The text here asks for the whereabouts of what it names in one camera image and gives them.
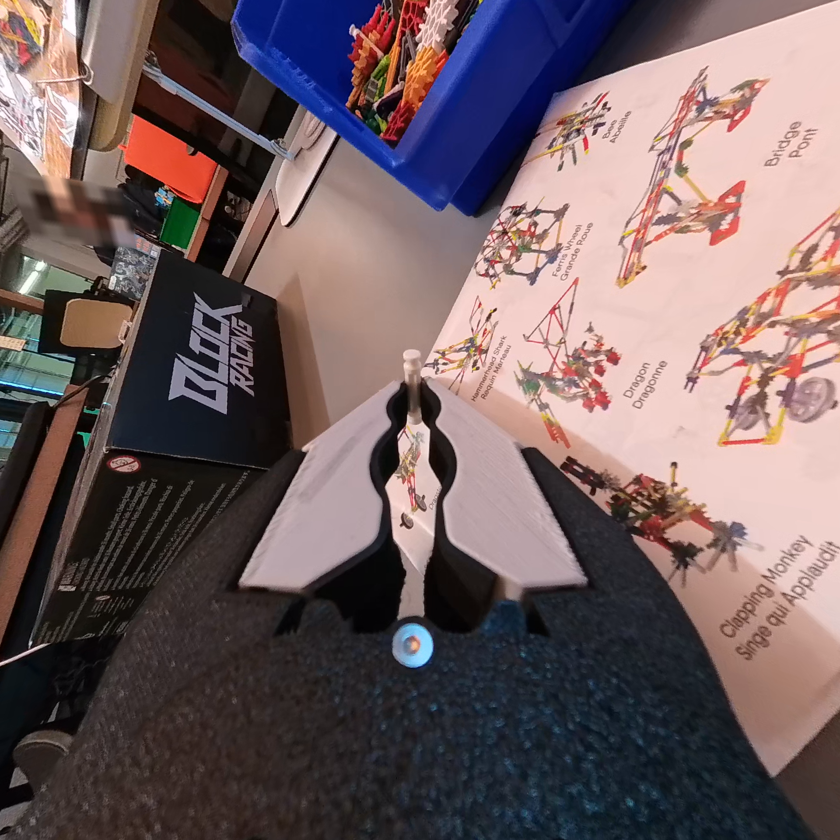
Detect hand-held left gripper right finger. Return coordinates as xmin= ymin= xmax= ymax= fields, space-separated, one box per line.
xmin=430 ymin=381 xmax=589 ymax=594

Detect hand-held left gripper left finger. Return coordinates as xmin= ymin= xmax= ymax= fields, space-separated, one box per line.
xmin=239 ymin=381 xmax=403 ymax=594

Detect grey toy rod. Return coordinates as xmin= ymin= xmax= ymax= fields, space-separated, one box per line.
xmin=402 ymin=348 xmax=424 ymax=427

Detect blue bin with white label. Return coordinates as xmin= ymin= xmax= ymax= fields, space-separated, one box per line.
xmin=233 ymin=0 xmax=631 ymax=217

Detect pile of colourful toy pieces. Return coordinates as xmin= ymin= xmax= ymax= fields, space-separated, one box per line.
xmin=346 ymin=0 xmax=480 ymax=139

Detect black toy box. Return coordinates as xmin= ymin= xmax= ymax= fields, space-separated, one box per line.
xmin=29 ymin=250 xmax=292 ymax=651

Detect toy instruction sheet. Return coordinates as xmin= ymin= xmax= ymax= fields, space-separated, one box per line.
xmin=394 ymin=0 xmax=840 ymax=775

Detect beige chair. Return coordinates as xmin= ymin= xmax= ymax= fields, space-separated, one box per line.
xmin=59 ymin=296 xmax=132 ymax=353

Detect orange bag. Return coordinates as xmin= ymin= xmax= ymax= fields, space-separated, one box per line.
xmin=122 ymin=116 xmax=224 ymax=204

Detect white picture poster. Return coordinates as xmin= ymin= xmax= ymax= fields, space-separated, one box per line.
xmin=0 ymin=0 xmax=82 ymax=178

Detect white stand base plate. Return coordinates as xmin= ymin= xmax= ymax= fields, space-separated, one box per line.
xmin=273 ymin=105 xmax=340 ymax=227

